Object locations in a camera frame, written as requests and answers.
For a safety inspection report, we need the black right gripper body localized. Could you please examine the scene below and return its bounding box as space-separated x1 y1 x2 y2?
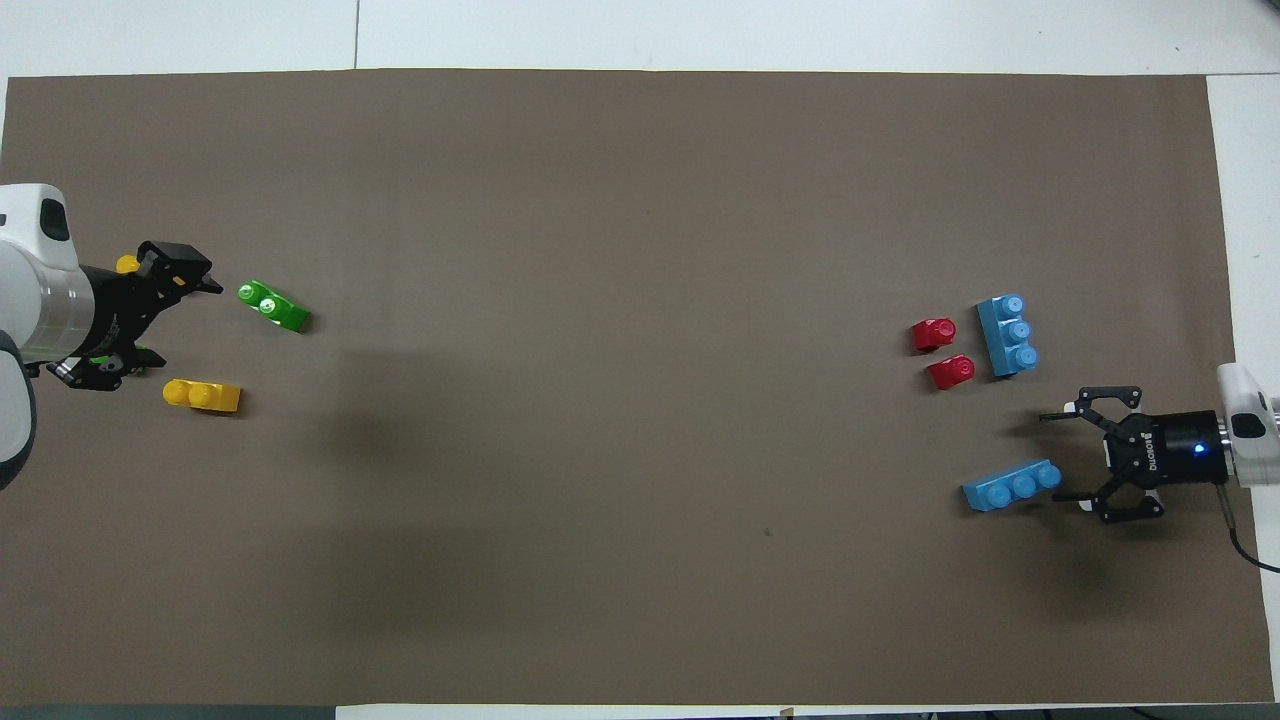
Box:
1103 410 1229 491

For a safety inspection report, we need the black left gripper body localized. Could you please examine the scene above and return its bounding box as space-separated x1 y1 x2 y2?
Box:
75 262 153 367

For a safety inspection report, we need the blue three-stud toy brick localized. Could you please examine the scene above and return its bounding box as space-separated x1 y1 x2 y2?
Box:
960 458 1064 514
975 293 1041 379

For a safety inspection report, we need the brown table mat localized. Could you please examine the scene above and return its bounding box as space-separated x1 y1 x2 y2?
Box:
0 68 1276 709

